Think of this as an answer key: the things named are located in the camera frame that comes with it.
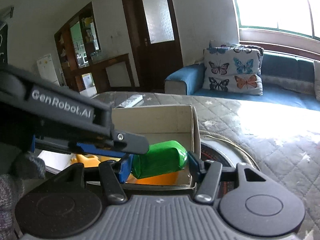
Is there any open cardboard box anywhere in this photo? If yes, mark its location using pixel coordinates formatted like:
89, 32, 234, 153
37, 104, 202, 189

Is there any white folded cushion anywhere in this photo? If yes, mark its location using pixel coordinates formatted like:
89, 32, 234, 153
313, 60, 320, 101

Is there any grey quilted star cover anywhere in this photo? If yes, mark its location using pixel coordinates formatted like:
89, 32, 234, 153
91, 90, 320, 240

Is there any green block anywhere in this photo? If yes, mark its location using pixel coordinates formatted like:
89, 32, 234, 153
131, 140, 188, 179

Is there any white refrigerator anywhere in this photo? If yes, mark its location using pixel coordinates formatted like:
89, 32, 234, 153
36, 54, 60, 86

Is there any orange toy dinosaur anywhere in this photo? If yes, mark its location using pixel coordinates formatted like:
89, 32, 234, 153
70, 154, 179, 186

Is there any grey knitted gloved hand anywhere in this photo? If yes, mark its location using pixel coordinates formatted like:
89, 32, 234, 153
1, 153, 46, 239

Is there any blue sofa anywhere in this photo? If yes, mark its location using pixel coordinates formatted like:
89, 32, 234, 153
164, 47, 319, 111

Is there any round black induction cooker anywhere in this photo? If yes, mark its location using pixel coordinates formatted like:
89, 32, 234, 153
198, 129, 258, 198

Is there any white remote control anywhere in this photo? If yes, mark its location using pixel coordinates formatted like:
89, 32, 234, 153
116, 94, 143, 108

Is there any window with green frame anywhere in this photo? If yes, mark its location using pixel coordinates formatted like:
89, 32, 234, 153
235, 0, 319, 40

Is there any dark wooden cabinet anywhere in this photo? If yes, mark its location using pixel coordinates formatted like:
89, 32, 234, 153
54, 3, 136, 93

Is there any butterfly print pillow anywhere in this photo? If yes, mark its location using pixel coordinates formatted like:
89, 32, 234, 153
202, 46, 264, 96

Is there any dark wooden door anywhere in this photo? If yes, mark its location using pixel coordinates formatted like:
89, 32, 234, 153
122, 0, 183, 91

